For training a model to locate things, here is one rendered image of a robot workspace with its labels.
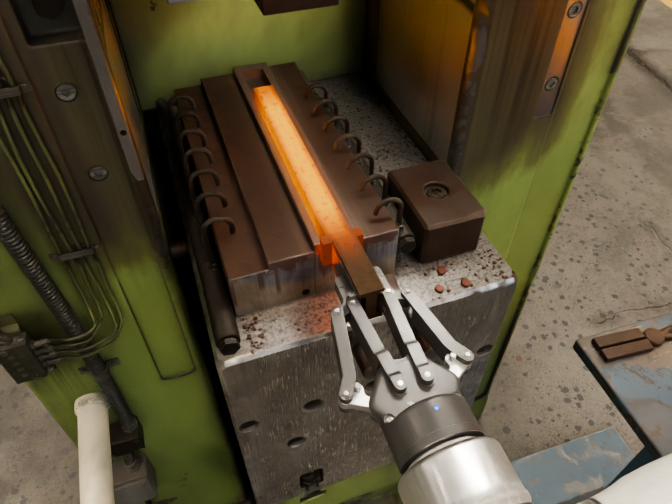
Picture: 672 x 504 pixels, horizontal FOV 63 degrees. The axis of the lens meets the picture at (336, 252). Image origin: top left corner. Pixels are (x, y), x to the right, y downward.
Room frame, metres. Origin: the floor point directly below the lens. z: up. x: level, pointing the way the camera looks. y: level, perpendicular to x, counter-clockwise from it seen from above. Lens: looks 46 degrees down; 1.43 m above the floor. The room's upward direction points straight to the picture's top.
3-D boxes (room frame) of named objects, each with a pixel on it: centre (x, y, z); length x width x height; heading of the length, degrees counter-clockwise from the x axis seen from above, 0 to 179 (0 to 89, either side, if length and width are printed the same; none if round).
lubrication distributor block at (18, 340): (0.41, 0.41, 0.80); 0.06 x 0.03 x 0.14; 110
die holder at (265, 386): (0.64, 0.04, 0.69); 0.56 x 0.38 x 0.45; 20
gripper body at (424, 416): (0.23, -0.07, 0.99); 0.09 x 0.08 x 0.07; 19
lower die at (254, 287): (0.61, 0.09, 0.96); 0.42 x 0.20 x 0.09; 20
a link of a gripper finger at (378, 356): (0.29, -0.03, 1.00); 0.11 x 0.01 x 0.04; 24
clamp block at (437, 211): (0.53, -0.13, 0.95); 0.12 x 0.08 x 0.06; 20
